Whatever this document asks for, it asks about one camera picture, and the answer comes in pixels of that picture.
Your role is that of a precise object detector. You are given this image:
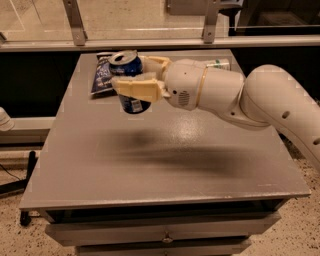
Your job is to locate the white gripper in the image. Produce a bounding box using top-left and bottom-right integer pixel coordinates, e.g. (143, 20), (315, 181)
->
(111, 56), (206, 110)

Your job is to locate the blue pepsi can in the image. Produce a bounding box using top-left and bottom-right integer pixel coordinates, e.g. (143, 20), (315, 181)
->
(109, 50), (151, 114)

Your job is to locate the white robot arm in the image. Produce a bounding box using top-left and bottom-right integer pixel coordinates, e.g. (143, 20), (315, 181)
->
(111, 56), (320, 170)

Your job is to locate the white green soda can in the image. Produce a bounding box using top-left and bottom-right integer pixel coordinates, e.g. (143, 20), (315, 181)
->
(206, 59), (231, 70)

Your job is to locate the dark blue chip bag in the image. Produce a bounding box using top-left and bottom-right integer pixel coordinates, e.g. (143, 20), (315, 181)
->
(91, 52), (113, 95)

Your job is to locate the grey metal cabinet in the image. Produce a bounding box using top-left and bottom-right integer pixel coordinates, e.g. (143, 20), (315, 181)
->
(21, 54), (309, 256)

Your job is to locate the grey cabinet drawer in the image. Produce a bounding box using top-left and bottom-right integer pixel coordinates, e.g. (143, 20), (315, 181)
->
(45, 212), (281, 246)

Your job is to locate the white object at left edge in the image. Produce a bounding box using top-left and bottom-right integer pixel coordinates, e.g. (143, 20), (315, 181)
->
(0, 107), (14, 131)

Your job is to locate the black stand leg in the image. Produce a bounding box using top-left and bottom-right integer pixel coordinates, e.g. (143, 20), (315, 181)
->
(0, 151), (37, 227)

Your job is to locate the metal railing frame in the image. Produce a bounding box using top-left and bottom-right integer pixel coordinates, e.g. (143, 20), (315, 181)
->
(0, 0), (320, 52)

